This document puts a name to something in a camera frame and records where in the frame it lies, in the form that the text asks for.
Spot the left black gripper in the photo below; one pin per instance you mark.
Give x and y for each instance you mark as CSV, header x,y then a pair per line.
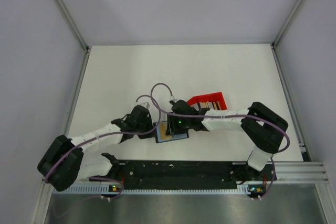
x,y
150,134

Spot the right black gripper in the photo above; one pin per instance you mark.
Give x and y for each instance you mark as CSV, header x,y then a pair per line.
x,y
172,128

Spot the black leather card holder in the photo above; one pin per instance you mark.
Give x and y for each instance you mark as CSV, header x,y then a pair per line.
x,y
176,137

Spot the red plastic card tray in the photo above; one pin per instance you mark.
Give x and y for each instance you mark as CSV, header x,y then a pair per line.
x,y
212,97

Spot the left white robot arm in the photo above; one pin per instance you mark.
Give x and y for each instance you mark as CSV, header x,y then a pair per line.
x,y
68,160

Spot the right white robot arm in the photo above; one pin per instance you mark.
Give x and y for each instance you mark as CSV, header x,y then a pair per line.
x,y
265,128

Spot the gold striped credit card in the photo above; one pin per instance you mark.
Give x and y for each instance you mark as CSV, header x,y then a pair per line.
x,y
211,105

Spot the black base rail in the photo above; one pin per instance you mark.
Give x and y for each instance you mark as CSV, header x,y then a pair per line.
x,y
140,174

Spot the grey slotted cable duct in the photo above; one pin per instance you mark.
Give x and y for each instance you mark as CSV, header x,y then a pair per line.
x,y
106,189

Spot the left aluminium frame post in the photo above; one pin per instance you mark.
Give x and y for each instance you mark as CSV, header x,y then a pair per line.
x,y
71,24

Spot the aluminium frame post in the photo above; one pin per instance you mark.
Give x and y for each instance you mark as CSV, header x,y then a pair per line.
x,y
71,24
289,20

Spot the right aluminium frame post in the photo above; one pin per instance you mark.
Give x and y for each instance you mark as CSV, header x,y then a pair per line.
x,y
289,20

